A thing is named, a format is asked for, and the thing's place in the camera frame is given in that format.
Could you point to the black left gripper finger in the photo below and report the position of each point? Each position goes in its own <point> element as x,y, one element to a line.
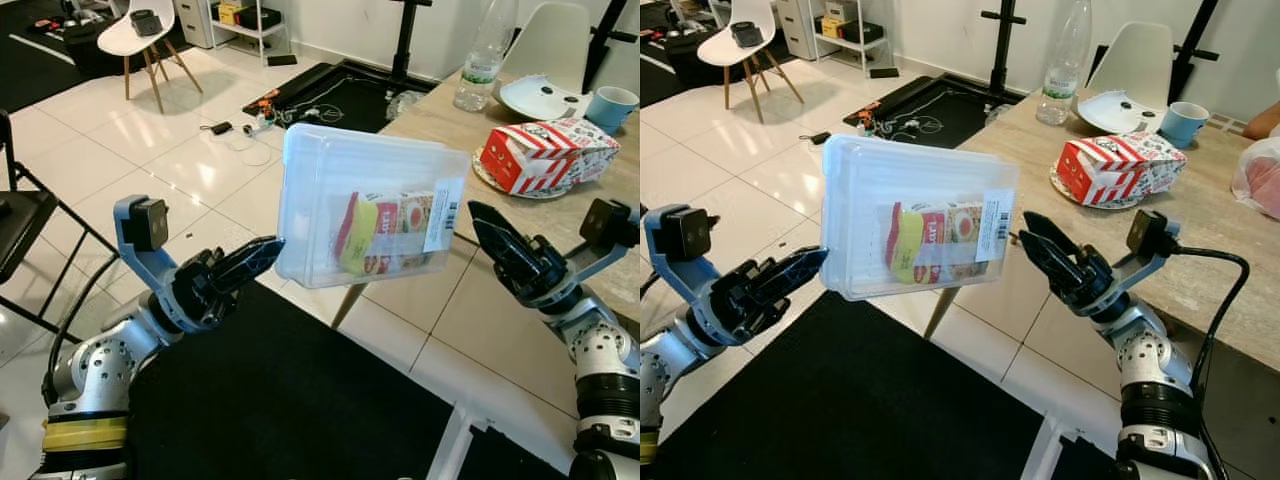
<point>785,300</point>
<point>255,258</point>
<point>240,290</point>
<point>800,268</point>

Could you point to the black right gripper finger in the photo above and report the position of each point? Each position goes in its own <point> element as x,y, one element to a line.
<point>1062,282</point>
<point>1055,245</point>
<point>515,277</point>
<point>505,238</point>

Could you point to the clear plastic food container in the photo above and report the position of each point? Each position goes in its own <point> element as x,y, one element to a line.
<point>330,170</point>
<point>880,175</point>

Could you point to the red yellow food packet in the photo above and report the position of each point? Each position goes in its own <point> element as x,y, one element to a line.
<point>935,245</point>
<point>385,235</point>

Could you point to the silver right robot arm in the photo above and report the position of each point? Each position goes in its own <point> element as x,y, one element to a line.
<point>600,350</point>
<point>1150,360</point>

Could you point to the red white striped food box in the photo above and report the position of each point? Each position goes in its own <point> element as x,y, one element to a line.
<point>530,160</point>
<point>1100,170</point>

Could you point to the black floor mat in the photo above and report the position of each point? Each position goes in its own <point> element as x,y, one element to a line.
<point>850,400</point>
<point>655,70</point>
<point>280,400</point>
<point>20,70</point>
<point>930,110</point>
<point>350,100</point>

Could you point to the light wooden table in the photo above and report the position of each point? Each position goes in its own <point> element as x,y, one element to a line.
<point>1230,280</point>
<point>440,115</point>

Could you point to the small black fob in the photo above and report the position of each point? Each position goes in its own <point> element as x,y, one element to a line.
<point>818,137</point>
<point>220,127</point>

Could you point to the white plate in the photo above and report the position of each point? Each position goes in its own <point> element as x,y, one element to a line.
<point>540,98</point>
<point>1115,112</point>

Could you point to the small orange tool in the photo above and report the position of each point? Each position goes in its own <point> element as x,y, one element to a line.
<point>870,118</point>
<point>265,100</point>

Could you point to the clear plastic water bottle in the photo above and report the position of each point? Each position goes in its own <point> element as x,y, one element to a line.
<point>1060,80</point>
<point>480,70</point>

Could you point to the light blue cup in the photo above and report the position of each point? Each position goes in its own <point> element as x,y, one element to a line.
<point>608,108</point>
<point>1185,125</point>

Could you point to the white floor tape strip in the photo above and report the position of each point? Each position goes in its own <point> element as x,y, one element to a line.
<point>450,445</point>
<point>1052,450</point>

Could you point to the black folding chair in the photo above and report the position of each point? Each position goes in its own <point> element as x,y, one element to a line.
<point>15,225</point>

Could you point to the white plastic bag red print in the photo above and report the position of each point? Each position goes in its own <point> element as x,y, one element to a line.
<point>1260,180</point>

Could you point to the white shell chair wooden legs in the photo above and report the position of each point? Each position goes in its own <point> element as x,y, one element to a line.
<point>725,45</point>
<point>125,35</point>
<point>1135,60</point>
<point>550,40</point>

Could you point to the black pole stand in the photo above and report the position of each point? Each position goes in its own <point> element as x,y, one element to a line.
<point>1000,50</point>
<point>405,40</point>
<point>610,35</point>
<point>1195,45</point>

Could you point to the white metal shelf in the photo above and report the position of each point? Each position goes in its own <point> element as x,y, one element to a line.
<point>870,47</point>
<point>262,35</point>

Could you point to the seated person in blue shirt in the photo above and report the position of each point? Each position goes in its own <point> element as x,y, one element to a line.
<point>1265,120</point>

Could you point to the grey drawer cabinet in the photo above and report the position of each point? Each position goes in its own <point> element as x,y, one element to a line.
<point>797,28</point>
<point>193,22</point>

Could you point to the black box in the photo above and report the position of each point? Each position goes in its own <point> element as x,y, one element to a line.
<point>865,32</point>
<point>260,18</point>

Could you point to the small black bag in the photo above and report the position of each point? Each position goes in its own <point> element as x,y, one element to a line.
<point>747,33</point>
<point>147,22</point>

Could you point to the yellow box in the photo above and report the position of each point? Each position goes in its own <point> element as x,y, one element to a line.
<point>833,27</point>
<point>230,13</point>

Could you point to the pale grey right wrist camera mount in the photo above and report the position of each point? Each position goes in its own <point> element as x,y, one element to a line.
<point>608,222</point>
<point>1148,235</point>

